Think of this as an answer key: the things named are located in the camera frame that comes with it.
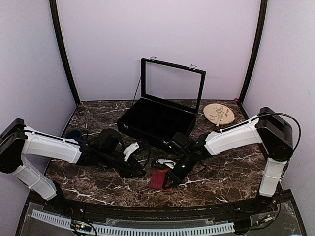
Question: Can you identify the black left frame post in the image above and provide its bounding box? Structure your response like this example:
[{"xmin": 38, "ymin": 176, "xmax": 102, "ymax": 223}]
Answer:
[{"xmin": 49, "ymin": 0, "xmax": 81, "ymax": 106}]

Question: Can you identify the purple orange striped sock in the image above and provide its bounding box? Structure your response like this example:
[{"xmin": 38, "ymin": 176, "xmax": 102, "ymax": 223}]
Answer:
[{"xmin": 150, "ymin": 168, "xmax": 172, "ymax": 192}]

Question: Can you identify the dark blue enamel mug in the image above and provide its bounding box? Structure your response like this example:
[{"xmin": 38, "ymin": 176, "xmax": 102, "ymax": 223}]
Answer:
[{"xmin": 65, "ymin": 129, "xmax": 88, "ymax": 140}]

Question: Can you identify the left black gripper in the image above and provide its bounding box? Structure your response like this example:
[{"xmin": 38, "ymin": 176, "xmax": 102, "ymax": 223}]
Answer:
[{"xmin": 99, "ymin": 149, "xmax": 146, "ymax": 179}]

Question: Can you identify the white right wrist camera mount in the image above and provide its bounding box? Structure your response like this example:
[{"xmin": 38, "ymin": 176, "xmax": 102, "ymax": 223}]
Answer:
[{"xmin": 157, "ymin": 159, "xmax": 176, "ymax": 169}]

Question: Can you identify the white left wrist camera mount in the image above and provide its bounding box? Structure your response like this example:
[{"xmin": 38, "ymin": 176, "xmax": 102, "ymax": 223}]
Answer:
[{"xmin": 123, "ymin": 142, "xmax": 139, "ymax": 162}]

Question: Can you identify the black frame post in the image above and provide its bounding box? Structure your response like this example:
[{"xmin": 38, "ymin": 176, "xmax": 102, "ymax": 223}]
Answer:
[
  {"xmin": 49, "ymin": 0, "xmax": 81, "ymax": 106},
  {"xmin": 238, "ymin": 0, "xmax": 268, "ymax": 106}
]

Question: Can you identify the black right camera cable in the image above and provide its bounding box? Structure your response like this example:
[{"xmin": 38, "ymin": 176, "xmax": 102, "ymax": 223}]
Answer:
[{"xmin": 221, "ymin": 112, "xmax": 302, "ymax": 150}]

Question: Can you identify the black display case box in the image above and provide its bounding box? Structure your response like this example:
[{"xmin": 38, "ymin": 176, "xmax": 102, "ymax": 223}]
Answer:
[{"xmin": 117, "ymin": 58, "xmax": 206, "ymax": 153}]

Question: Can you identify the white slotted cable duct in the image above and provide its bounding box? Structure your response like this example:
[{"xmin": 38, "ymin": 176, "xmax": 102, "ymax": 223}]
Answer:
[{"xmin": 31, "ymin": 209, "xmax": 235, "ymax": 236}]

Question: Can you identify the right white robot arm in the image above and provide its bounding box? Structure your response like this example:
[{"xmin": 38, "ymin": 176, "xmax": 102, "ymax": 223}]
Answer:
[{"xmin": 152, "ymin": 107, "xmax": 297, "ymax": 213}]

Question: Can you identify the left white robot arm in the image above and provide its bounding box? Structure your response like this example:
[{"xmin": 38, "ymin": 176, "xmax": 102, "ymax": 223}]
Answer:
[{"xmin": 0, "ymin": 118, "xmax": 151, "ymax": 214}]

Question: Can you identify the black right frame post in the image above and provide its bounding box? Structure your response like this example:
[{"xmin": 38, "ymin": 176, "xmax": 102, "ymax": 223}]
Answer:
[{"xmin": 238, "ymin": 0, "xmax": 268, "ymax": 106}]

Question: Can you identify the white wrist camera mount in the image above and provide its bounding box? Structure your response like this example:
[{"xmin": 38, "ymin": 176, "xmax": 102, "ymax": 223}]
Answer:
[
  {"xmin": 157, "ymin": 159, "xmax": 176, "ymax": 169},
  {"xmin": 123, "ymin": 142, "xmax": 139, "ymax": 162}
]

